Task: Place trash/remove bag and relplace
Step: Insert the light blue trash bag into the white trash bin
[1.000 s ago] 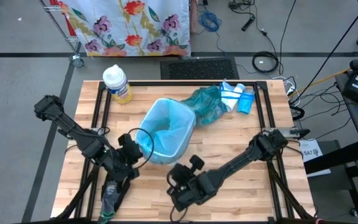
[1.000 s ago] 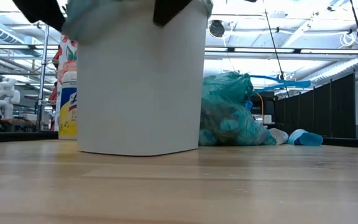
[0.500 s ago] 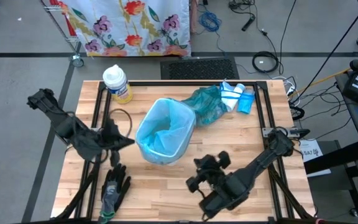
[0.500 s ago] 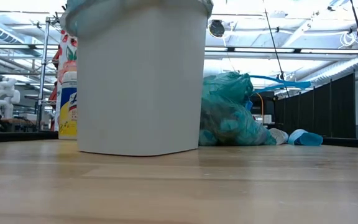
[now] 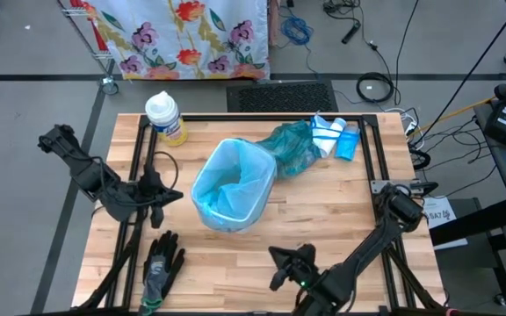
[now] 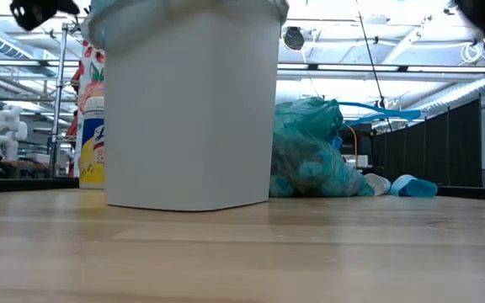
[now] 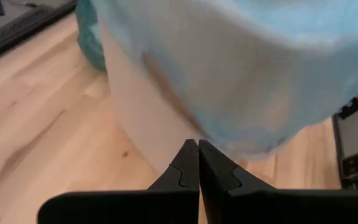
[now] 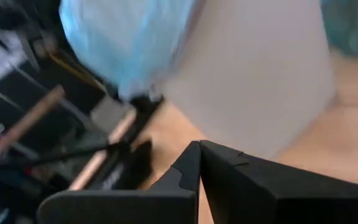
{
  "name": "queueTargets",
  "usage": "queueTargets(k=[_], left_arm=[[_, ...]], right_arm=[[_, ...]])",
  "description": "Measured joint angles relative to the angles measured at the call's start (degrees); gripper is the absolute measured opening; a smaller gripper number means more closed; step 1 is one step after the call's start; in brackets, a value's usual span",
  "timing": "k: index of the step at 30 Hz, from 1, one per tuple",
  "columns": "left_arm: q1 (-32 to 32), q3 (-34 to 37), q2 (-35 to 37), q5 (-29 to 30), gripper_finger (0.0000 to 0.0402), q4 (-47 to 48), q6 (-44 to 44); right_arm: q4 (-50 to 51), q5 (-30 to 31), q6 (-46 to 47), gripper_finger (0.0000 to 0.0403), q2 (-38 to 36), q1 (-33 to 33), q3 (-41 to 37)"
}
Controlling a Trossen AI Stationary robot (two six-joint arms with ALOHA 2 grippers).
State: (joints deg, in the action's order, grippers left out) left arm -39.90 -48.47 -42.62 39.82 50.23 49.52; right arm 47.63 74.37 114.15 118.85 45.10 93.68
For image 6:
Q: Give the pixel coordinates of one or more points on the small blue plastic bundle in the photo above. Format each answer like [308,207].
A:
[415,187]

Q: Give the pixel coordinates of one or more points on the white floral cloth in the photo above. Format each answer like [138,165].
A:
[93,71]

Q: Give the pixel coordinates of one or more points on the white plastic bundle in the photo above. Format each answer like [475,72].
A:
[378,184]

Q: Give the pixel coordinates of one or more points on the white plastic trash bin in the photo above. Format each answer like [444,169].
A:
[192,126]

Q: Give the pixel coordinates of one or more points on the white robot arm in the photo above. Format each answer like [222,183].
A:
[9,126]

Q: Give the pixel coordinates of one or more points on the black aluminium table frame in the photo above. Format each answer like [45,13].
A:
[15,185]
[478,192]

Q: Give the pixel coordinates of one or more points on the black computer monitor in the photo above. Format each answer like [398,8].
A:
[358,141]

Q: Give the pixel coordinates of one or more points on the yellow Lysol wipes canister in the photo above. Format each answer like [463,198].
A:
[93,143]

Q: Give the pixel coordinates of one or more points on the black partition wall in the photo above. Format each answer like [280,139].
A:
[436,147]

